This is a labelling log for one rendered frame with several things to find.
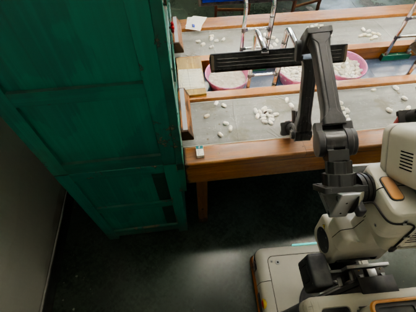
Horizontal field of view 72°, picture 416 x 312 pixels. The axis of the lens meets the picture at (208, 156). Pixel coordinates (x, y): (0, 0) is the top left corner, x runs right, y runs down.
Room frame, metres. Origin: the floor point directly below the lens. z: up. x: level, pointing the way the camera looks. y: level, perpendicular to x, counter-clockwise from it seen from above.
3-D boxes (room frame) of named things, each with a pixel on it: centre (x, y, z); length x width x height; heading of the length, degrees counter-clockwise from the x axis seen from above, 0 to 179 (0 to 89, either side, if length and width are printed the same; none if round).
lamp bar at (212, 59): (1.09, -0.32, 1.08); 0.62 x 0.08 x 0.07; 97
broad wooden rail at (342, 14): (1.97, -0.65, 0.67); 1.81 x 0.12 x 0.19; 97
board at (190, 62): (1.32, 0.10, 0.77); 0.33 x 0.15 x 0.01; 7
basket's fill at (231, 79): (1.35, -0.12, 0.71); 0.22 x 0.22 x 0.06
